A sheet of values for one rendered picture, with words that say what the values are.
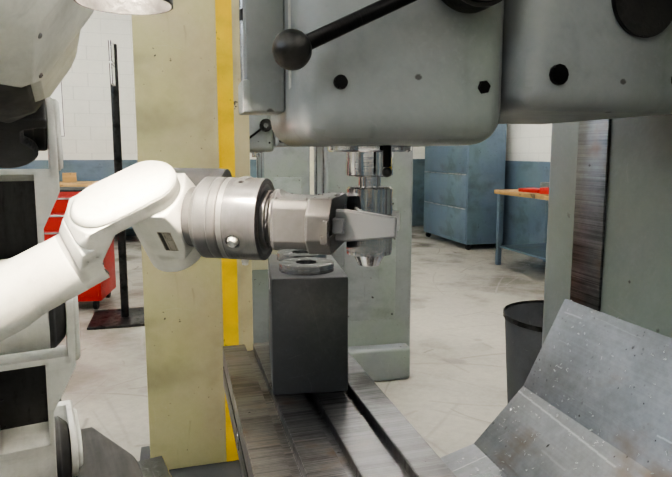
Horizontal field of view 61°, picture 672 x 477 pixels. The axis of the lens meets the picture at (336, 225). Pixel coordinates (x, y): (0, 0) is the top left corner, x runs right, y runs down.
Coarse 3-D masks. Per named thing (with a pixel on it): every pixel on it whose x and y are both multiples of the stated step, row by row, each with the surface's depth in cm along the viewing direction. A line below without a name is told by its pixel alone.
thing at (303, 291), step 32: (288, 256) 100; (320, 256) 101; (288, 288) 88; (320, 288) 89; (288, 320) 88; (320, 320) 89; (288, 352) 89; (320, 352) 90; (288, 384) 90; (320, 384) 90
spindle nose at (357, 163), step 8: (352, 152) 57; (360, 152) 56; (368, 152) 56; (376, 152) 56; (392, 152) 58; (352, 160) 57; (360, 160) 57; (368, 160) 56; (376, 160) 56; (392, 160) 58; (352, 168) 57; (360, 168) 57; (368, 168) 56; (376, 168) 56; (392, 168) 58
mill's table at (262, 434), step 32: (224, 352) 110; (256, 352) 110; (224, 384) 111; (256, 384) 94; (352, 384) 94; (256, 416) 83; (288, 416) 83; (320, 416) 86; (352, 416) 83; (384, 416) 83; (256, 448) 74; (288, 448) 76; (320, 448) 74; (352, 448) 74; (384, 448) 76; (416, 448) 74
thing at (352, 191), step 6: (348, 186) 59; (354, 186) 59; (384, 186) 59; (390, 186) 59; (348, 192) 58; (354, 192) 57; (360, 192) 57; (366, 192) 57; (372, 192) 57; (378, 192) 57; (384, 192) 57; (390, 192) 58
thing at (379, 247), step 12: (348, 204) 58; (360, 204) 57; (372, 204) 57; (384, 204) 57; (372, 240) 57; (384, 240) 58; (348, 252) 59; (360, 252) 58; (372, 252) 57; (384, 252) 58
